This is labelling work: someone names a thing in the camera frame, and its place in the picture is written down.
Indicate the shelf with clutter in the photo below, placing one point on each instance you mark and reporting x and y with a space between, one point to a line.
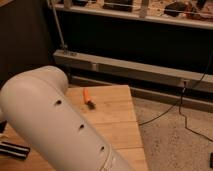
187 13

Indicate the orange handled brush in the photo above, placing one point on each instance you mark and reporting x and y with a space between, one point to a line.
87 99

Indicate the metal rod stand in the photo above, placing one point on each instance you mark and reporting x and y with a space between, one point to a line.
63 44

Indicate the black white striped eraser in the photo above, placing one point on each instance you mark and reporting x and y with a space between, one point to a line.
14 150

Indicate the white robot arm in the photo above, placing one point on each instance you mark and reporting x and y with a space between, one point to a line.
34 103

